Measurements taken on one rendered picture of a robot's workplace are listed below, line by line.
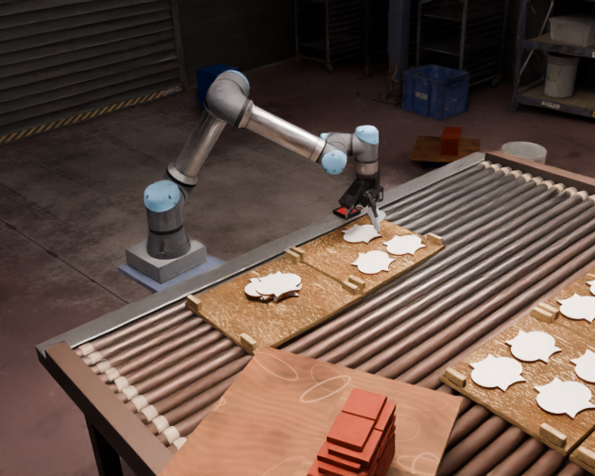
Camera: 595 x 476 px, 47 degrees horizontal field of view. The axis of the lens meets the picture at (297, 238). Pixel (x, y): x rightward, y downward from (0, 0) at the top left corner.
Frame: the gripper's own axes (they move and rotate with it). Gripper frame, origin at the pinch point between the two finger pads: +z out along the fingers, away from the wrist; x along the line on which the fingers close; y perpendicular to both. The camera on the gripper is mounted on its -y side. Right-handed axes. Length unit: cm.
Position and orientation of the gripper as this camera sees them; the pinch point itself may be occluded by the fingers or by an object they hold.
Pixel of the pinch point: (361, 226)
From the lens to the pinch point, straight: 239.1
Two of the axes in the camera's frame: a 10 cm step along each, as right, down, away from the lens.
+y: 7.3, -3.4, 5.9
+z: 0.3, 8.8, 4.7
